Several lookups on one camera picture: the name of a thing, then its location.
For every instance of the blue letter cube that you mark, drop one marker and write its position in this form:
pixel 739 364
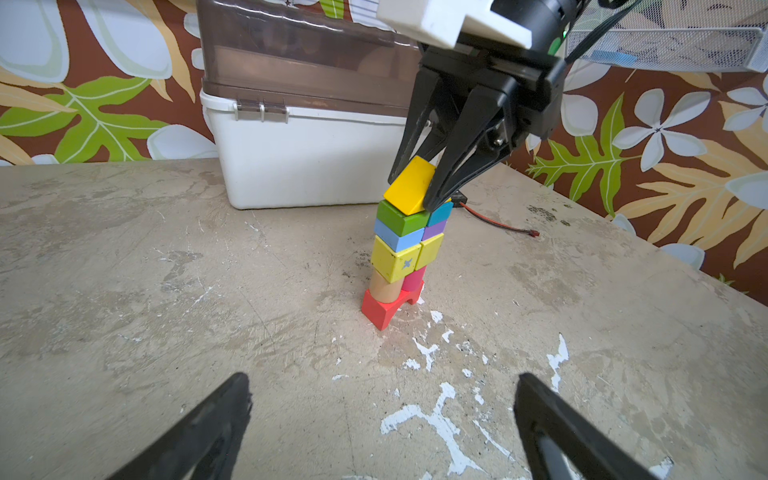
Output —
pixel 394 242

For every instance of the teal wood cube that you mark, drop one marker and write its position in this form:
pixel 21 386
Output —
pixel 441 214

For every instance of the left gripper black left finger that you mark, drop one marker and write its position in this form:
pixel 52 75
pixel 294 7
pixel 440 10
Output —
pixel 204 444

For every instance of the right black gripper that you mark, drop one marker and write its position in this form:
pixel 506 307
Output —
pixel 478 101

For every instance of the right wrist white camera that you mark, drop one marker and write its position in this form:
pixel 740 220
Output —
pixel 440 22

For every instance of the brown lid storage box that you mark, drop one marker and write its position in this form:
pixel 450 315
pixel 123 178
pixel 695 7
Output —
pixel 305 110

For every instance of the green wood cube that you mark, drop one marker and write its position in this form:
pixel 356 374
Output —
pixel 399 217

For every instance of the tan wood cylinder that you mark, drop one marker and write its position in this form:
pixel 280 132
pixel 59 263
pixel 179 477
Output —
pixel 382 290

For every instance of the yellow-green small cube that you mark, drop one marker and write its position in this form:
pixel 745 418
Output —
pixel 429 251

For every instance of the blue object in basket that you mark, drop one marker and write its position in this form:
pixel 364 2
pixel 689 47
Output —
pixel 613 58

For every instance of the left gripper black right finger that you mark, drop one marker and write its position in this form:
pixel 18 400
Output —
pixel 553 435

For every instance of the white wire basket right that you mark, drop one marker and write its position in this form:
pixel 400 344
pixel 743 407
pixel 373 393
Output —
pixel 716 36

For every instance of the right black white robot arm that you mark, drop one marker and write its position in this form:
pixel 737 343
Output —
pixel 547 20

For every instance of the red wood block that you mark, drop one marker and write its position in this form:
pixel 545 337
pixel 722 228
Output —
pixel 380 314

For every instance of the yellow wood block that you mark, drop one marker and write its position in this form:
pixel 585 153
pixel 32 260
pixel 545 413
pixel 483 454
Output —
pixel 407 192

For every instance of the purple wood cube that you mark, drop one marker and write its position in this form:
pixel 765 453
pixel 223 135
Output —
pixel 434 230

